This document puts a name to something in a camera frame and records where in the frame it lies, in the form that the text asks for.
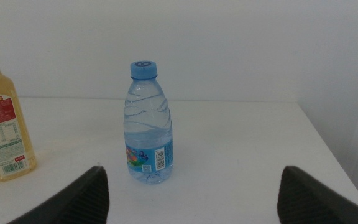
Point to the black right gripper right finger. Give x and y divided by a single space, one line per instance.
309 202

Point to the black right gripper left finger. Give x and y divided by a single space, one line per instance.
79 202

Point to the clear water bottle blue cap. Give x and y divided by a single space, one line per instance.
148 133

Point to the yellow tea bottle white cap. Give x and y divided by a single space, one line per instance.
0 130

